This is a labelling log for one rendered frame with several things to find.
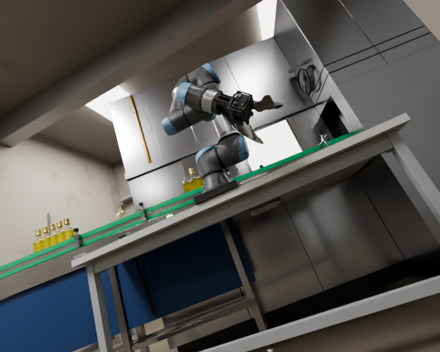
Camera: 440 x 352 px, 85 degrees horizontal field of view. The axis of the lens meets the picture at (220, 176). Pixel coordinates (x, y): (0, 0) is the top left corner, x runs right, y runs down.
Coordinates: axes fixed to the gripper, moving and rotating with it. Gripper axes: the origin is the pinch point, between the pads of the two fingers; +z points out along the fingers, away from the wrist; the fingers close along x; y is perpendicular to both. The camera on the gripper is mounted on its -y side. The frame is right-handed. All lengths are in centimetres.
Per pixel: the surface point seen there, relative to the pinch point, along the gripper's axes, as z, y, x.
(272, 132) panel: -24, -99, 53
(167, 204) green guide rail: -57, -74, -34
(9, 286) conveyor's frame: -123, -70, -125
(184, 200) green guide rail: -49, -75, -27
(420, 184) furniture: 51, -27, 12
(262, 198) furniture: 1.8, -32.8, -15.3
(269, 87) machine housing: -43, -99, 91
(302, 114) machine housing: -10, -102, 78
